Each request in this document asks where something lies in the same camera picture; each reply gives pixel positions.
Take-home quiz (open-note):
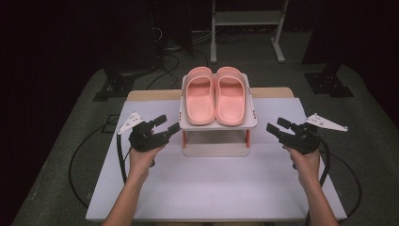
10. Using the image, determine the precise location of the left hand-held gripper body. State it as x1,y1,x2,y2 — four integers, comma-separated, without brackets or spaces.
117,111,172,153

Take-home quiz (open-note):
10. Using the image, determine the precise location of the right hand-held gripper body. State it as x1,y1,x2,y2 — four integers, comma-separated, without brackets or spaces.
278,112,349,155

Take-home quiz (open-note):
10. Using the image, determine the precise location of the pink rubber slipper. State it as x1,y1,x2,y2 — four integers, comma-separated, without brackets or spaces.
184,66,216,127
214,65,247,127

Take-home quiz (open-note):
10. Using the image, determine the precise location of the white two-tier shoe rack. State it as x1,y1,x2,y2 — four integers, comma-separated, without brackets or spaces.
177,73,259,158

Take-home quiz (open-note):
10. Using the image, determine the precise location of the person's left hand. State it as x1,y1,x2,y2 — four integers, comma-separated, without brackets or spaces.
128,144,167,184

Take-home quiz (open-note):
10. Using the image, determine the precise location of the person's right hand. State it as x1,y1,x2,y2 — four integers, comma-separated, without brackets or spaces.
283,145,322,186

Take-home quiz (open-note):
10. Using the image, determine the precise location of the black stand base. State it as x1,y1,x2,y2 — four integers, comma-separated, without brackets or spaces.
301,46,355,99
92,55,158,103

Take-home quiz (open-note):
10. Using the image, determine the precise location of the white table sheet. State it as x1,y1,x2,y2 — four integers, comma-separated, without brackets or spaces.
85,97,348,222

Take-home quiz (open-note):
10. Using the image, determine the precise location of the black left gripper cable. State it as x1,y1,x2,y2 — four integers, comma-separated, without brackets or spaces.
68,124,134,210

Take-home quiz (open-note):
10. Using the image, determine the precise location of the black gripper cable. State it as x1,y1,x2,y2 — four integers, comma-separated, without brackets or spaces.
304,137,362,226
68,124,134,210

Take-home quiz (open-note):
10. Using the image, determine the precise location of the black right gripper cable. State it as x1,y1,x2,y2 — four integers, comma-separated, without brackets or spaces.
304,137,362,226

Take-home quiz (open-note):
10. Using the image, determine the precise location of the tangle of black floor cables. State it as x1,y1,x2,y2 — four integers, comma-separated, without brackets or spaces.
145,25,211,91

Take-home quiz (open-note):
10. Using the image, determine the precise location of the white metal stand frame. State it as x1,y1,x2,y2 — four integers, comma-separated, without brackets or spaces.
209,0,290,65

